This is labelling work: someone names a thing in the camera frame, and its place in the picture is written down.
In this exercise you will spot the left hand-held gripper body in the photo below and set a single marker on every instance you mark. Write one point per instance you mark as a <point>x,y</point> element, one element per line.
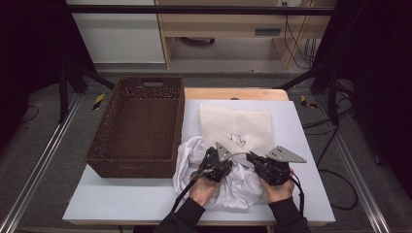
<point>213,165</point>

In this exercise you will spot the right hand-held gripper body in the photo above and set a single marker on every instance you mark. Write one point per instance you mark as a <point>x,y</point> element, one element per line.
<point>272,171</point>

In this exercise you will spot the white garment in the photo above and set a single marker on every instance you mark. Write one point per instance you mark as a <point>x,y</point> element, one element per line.
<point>241,187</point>

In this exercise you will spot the brown wicker basket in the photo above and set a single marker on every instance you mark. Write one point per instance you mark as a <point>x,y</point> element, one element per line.
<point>142,129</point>

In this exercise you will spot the person's right hand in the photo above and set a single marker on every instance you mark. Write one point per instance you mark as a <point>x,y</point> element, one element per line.
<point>278,192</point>

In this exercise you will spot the person's left hand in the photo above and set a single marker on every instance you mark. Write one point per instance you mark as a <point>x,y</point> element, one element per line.
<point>202,192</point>

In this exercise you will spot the black metal stand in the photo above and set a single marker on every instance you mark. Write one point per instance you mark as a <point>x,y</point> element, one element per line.
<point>63,93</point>
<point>333,97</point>

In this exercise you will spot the light wooden desk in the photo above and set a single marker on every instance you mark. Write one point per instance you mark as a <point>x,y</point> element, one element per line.
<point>226,26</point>

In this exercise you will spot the dark curtain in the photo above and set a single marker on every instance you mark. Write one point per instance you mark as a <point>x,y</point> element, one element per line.
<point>29,48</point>
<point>379,81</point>

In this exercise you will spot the black horizontal bar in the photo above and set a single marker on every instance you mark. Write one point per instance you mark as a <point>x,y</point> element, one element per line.
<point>194,10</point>

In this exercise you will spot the white cabinet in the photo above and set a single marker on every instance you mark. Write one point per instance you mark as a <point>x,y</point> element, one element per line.
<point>120,39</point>

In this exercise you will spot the metal floor rail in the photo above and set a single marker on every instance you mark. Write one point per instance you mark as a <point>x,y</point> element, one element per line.
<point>356,168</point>
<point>42,161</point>

